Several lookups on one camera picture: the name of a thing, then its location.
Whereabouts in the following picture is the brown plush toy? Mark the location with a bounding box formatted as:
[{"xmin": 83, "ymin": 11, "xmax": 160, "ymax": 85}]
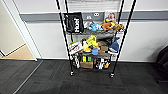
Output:
[{"xmin": 113, "ymin": 22, "xmax": 126, "ymax": 33}]

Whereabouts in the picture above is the white box red print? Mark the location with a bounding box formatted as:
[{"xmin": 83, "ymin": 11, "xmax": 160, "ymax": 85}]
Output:
[{"xmin": 68, "ymin": 41, "xmax": 84, "ymax": 56}]

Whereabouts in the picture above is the orange plush toy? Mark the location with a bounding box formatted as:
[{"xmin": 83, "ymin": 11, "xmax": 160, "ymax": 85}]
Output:
[{"xmin": 100, "ymin": 18, "xmax": 116, "ymax": 32}]

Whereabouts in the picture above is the long grey wall band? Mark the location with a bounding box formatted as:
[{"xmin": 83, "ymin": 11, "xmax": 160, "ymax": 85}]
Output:
[{"xmin": 19, "ymin": 9, "xmax": 168, "ymax": 23}]

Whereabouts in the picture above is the blue and white shoe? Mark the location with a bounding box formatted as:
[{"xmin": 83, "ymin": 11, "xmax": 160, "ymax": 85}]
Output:
[{"xmin": 108, "ymin": 36, "xmax": 122, "ymax": 55}]

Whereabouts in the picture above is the small orange toy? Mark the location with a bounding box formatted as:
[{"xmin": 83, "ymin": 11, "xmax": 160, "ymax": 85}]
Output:
[{"xmin": 103, "ymin": 62, "xmax": 111, "ymax": 70}]

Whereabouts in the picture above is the white door frame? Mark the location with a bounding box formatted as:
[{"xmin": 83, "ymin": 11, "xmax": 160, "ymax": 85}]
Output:
[{"xmin": 3, "ymin": 0, "xmax": 40, "ymax": 62}]

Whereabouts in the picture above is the yellow toy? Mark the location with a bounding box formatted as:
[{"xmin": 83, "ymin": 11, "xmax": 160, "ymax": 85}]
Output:
[{"xmin": 81, "ymin": 34, "xmax": 100, "ymax": 53}]

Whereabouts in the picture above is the small brown cardboard box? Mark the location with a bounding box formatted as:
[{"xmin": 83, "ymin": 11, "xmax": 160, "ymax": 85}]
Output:
[{"xmin": 98, "ymin": 44, "xmax": 110, "ymax": 55}]

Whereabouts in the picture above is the white wall socket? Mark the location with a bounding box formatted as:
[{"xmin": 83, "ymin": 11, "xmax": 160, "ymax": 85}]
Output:
[
  {"xmin": 93, "ymin": 12, "xmax": 101, "ymax": 18},
  {"xmin": 85, "ymin": 13, "xmax": 93, "ymax": 20}
]

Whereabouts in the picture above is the black wire shelf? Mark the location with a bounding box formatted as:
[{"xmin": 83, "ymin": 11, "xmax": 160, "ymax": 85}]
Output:
[{"xmin": 54, "ymin": 0, "xmax": 138, "ymax": 79}]

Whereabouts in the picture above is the small green pack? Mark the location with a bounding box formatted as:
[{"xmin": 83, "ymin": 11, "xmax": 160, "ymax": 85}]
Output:
[{"xmin": 87, "ymin": 56, "xmax": 93, "ymax": 63}]

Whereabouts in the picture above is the black bag white print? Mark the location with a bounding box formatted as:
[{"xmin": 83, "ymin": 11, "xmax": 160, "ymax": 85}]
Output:
[{"xmin": 63, "ymin": 12, "xmax": 85, "ymax": 34}]

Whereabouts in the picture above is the blue plush toy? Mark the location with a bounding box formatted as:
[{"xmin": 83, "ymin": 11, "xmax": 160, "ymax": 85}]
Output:
[{"xmin": 87, "ymin": 21, "xmax": 104, "ymax": 32}]

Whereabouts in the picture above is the flat brown cardboard box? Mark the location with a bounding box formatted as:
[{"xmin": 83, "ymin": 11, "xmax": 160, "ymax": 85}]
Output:
[{"xmin": 79, "ymin": 60, "xmax": 95, "ymax": 70}]

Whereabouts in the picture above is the small blue cup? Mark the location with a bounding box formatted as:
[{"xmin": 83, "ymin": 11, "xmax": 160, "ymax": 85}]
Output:
[{"xmin": 91, "ymin": 48, "xmax": 100, "ymax": 56}]

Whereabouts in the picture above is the black chair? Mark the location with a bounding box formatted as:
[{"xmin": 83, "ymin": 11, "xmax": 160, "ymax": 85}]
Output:
[{"xmin": 154, "ymin": 44, "xmax": 168, "ymax": 84}]

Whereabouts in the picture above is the yellow bottle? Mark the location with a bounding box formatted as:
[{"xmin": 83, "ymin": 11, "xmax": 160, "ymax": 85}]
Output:
[{"xmin": 82, "ymin": 55, "xmax": 88, "ymax": 63}]

